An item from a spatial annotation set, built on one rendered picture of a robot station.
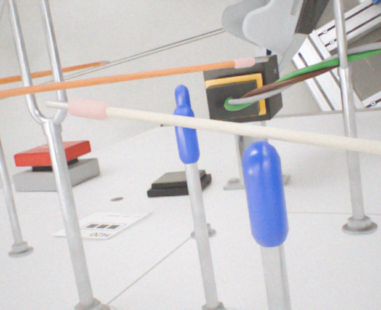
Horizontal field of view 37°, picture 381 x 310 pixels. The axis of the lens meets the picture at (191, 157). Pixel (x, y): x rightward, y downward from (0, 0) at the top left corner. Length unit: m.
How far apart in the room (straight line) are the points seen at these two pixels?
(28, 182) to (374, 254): 0.33
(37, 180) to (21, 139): 1.87
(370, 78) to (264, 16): 1.07
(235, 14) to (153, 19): 1.83
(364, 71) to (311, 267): 1.29
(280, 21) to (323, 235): 0.23
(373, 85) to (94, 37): 1.32
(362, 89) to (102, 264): 1.26
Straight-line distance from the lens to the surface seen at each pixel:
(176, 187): 0.42
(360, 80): 1.53
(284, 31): 0.49
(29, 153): 0.52
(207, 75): 0.38
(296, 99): 1.81
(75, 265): 0.24
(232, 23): 0.50
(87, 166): 0.52
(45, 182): 0.51
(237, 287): 0.26
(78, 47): 2.48
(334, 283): 0.25
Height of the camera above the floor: 1.45
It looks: 51 degrees down
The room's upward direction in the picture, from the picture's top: 45 degrees counter-clockwise
